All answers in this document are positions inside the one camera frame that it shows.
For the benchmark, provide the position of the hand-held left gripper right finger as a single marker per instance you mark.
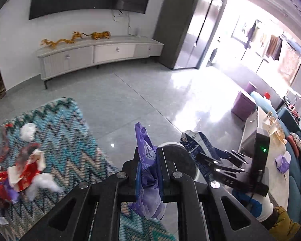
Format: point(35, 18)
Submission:
point(160, 183)

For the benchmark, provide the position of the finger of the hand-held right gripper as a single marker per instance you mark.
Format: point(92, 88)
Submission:
point(215, 165)
point(238, 158)

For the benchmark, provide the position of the small crumpled white tissue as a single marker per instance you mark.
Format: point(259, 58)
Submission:
point(28, 131)

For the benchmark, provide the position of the purple plastic bag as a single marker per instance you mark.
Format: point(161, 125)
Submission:
point(146, 140)

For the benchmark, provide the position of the blue and white carton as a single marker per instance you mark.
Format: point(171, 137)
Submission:
point(190, 140)

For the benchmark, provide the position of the glass cups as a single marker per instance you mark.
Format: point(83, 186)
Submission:
point(273, 125)

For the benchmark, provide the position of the white washing machine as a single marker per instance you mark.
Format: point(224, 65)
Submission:
point(213, 56)

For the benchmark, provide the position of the red and white wrapper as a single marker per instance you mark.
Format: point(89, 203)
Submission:
point(27, 172)

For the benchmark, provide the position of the patterned cushion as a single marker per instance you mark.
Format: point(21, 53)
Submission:
point(298, 141)

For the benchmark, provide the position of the grey refrigerator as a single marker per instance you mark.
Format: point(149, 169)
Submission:
point(185, 25)

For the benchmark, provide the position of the zigzag patterned mat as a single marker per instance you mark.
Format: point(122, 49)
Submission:
point(65, 135)

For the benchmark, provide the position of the mustard yellow clothing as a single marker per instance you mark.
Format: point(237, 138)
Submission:
point(283, 224)

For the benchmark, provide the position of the person's right hand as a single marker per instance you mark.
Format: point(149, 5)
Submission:
point(244, 203)

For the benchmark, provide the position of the light blue chair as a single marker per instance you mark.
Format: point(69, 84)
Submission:
point(260, 100)

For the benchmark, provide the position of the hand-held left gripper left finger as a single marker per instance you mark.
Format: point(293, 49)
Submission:
point(138, 179)

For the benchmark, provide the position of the white television cabinet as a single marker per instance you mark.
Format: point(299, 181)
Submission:
point(90, 54)

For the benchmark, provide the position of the white router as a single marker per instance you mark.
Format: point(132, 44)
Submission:
point(135, 32)

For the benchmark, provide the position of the dark hanging garment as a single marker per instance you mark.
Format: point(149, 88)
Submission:
point(251, 32)

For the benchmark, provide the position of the white coffee table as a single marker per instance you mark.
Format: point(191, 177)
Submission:
point(276, 180)

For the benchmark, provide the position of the purple foil wrapper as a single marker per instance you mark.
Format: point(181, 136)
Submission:
point(11, 193)

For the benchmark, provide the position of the golden dragon figurine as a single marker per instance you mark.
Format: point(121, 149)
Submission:
point(57, 41)

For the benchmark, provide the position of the large crumpled white tissue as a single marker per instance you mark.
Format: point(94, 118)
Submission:
point(45, 184)

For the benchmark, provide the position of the large purple stool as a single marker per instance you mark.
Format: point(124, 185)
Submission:
point(242, 105)

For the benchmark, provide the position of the white round trash bin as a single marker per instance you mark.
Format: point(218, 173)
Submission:
point(180, 160)

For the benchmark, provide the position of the brown hanging garment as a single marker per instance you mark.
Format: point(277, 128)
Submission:
point(274, 46)

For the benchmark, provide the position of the patterned hanging rug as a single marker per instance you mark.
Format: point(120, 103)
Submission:
point(288, 64)

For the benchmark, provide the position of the golden tiger figurine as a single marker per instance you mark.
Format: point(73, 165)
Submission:
point(100, 35)

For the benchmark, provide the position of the teal sofa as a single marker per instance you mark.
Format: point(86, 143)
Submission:
point(299, 185)

